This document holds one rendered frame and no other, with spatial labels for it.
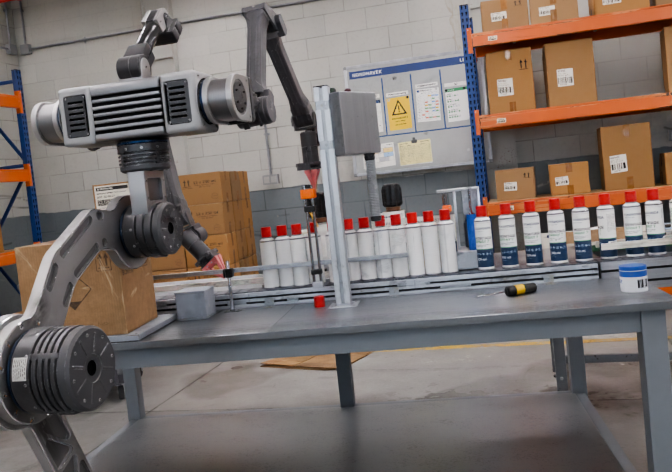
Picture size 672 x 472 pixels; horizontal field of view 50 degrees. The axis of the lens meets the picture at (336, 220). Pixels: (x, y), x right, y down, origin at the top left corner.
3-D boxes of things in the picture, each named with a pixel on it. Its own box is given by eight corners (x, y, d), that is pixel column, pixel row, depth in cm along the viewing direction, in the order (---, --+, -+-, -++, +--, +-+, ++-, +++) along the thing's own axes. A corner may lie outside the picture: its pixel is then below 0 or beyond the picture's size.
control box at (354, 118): (381, 152, 226) (375, 91, 225) (345, 154, 214) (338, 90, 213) (357, 155, 233) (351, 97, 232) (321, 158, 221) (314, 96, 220)
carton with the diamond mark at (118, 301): (158, 317, 223) (147, 230, 222) (128, 334, 200) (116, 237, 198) (66, 325, 227) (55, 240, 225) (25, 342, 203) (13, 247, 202)
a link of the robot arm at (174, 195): (137, 120, 253) (162, 107, 250) (146, 125, 258) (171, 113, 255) (163, 231, 239) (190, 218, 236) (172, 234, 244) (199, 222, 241)
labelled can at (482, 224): (494, 268, 231) (488, 204, 230) (495, 270, 226) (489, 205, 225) (478, 269, 232) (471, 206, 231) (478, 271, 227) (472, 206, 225)
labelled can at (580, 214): (591, 259, 227) (585, 194, 225) (594, 261, 221) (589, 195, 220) (574, 261, 227) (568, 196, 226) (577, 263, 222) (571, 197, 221)
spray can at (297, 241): (312, 284, 238) (305, 222, 237) (306, 286, 234) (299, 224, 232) (298, 284, 240) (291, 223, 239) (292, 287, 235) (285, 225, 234)
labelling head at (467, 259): (484, 262, 244) (477, 187, 243) (487, 267, 231) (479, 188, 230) (443, 266, 246) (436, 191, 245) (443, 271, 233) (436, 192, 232)
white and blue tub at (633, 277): (629, 293, 191) (627, 267, 191) (615, 290, 198) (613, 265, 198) (653, 290, 192) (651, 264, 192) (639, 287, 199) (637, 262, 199)
